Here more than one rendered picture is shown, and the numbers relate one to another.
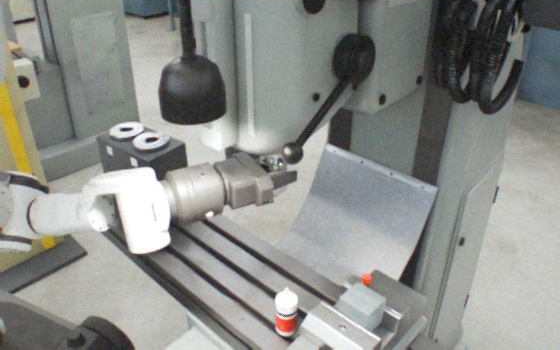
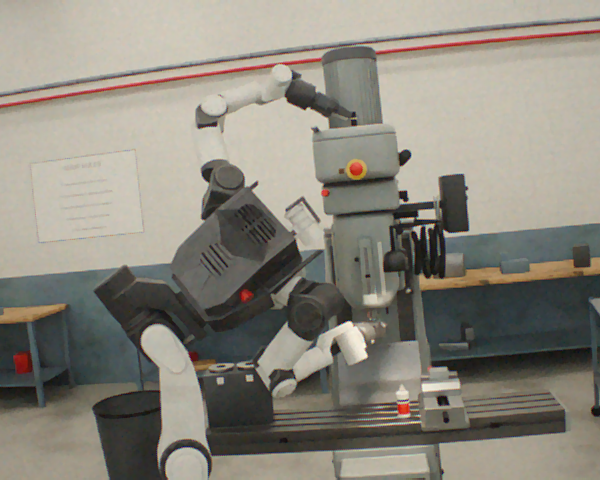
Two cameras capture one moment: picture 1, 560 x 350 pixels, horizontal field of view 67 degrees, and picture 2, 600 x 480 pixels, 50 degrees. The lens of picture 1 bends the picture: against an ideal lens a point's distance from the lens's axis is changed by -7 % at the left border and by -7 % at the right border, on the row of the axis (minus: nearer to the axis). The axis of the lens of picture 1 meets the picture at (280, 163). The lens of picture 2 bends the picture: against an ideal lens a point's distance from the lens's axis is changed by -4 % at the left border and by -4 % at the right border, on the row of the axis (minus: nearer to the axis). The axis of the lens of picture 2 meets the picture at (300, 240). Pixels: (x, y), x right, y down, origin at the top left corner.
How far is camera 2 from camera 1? 1.77 m
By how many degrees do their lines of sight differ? 43
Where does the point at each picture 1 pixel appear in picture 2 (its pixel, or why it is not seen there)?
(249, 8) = (379, 240)
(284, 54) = not seen: hidden behind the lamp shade
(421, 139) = (400, 316)
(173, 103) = (399, 263)
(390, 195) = (393, 357)
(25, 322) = not seen: outside the picture
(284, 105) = (395, 277)
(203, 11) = (366, 242)
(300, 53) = not seen: hidden behind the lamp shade
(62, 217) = (314, 359)
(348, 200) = (368, 373)
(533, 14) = (452, 228)
